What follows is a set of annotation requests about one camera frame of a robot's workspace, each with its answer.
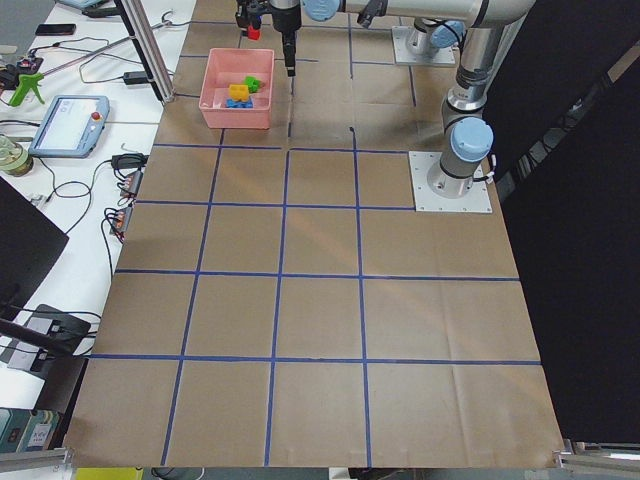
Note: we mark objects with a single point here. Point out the red toy block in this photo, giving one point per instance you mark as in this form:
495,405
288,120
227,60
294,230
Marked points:
253,33

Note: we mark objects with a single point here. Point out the green toy block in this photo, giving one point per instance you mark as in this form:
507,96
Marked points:
253,84

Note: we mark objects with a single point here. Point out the yellow toy block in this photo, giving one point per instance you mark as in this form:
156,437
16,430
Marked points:
238,92

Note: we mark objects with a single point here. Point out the blue toy block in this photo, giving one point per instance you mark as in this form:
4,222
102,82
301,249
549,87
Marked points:
239,104

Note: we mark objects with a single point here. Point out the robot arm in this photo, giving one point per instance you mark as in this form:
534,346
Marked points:
368,78
320,11

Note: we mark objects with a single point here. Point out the pink plastic box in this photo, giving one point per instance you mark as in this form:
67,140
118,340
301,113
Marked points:
227,66

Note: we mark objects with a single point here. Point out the black power adapter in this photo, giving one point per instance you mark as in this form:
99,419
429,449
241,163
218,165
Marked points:
135,78

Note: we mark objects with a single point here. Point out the orange usb hub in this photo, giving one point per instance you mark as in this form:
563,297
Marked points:
118,220
129,186

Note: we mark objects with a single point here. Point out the black smartphone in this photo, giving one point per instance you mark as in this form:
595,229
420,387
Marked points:
52,29

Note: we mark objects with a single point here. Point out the teach pendant tablet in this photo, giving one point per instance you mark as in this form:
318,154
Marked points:
71,127

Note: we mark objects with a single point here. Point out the reacher grabber tool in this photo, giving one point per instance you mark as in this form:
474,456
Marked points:
30,83

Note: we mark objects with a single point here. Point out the glass jar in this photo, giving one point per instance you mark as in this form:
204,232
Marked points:
15,159

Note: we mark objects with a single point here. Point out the black monitor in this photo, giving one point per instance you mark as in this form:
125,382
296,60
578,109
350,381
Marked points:
31,244

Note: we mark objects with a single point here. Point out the monitor stand base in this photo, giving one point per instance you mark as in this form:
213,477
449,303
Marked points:
66,330

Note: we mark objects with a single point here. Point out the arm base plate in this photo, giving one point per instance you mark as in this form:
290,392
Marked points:
436,192
432,47

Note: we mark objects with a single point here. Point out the aluminium frame post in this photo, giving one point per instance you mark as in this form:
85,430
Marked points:
141,33

